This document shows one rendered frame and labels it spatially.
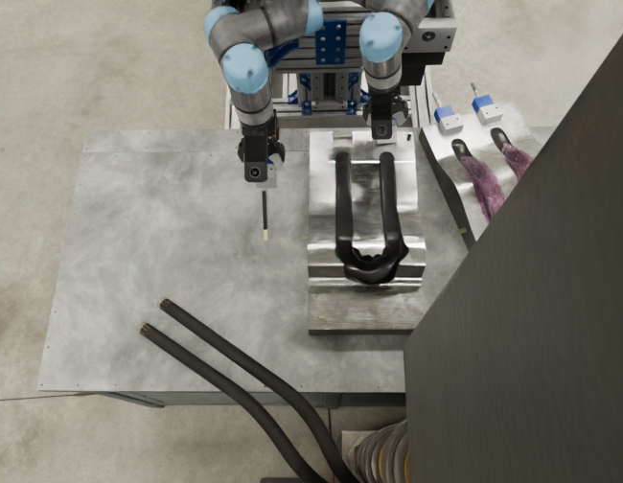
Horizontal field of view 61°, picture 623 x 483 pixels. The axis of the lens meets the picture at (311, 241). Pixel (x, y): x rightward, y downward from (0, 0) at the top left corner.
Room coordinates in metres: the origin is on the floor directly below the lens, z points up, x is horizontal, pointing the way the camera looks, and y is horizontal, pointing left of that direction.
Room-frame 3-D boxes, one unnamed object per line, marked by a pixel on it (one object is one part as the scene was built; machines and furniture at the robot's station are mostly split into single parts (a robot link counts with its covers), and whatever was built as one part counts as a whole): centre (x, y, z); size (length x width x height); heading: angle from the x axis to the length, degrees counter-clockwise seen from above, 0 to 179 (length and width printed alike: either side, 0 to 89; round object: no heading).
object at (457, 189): (0.55, -0.49, 0.86); 0.50 x 0.26 x 0.11; 13
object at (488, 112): (0.83, -0.48, 0.86); 0.13 x 0.05 x 0.05; 13
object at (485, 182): (0.56, -0.48, 0.90); 0.26 x 0.18 x 0.08; 13
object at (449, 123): (0.80, -0.37, 0.86); 0.13 x 0.05 x 0.05; 13
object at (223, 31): (0.74, 0.11, 1.25); 0.11 x 0.11 x 0.08; 19
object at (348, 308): (0.50, -0.13, 0.87); 0.50 x 0.26 x 0.14; 175
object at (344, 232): (0.51, -0.14, 0.92); 0.35 x 0.16 x 0.09; 175
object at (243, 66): (0.65, 0.09, 1.25); 0.09 x 0.08 x 0.11; 19
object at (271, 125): (0.65, 0.09, 1.09); 0.09 x 0.08 x 0.12; 175
